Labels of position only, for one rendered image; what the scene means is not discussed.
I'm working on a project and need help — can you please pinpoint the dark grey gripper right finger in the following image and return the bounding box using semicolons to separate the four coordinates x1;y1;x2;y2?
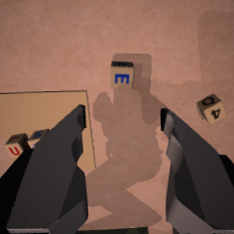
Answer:
161;108;234;234

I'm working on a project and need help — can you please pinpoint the tan flat mat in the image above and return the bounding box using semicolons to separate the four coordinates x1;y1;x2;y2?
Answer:
0;90;95;170

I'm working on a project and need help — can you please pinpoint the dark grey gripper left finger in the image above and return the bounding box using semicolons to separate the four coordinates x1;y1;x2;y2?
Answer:
0;104;88;234

